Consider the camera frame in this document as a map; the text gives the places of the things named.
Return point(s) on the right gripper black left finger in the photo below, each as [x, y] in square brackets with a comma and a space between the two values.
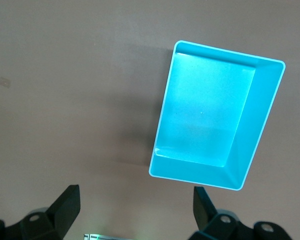
[62, 210]

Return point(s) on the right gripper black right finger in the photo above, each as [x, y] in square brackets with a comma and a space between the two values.
[205, 212]

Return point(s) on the blue plastic box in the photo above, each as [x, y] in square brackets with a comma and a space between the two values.
[202, 105]

